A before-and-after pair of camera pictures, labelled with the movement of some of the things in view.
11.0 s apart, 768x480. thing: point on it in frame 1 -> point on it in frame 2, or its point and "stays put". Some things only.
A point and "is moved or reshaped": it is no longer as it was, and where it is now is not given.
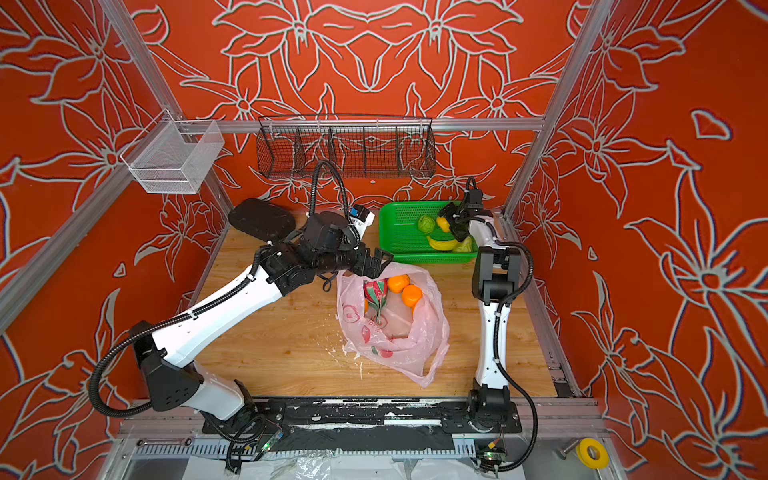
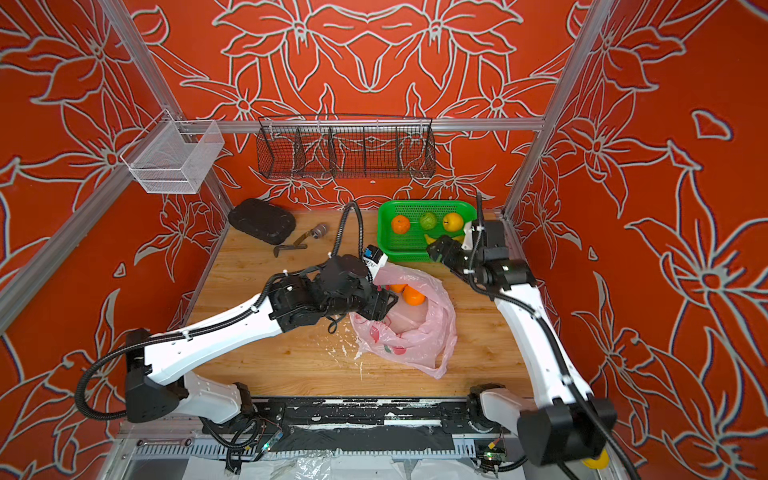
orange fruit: x=397 y=283 -> x=401 y=224
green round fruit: x=426 y=224 stays put
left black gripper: x=376 y=266 -> x=378 y=303
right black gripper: x=460 y=233 -> x=449 y=255
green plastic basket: x=399 y=233 stays put
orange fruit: x=411 y=296 stays put
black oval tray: x=262 y=219 stays put
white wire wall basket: x=173 y=156 stays put
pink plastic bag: x=411 y=343 is moved or reshaped
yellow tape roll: x=582 y=450 stays put
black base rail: x=364 y=425 stays put
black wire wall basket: x=361 y=146 stays put
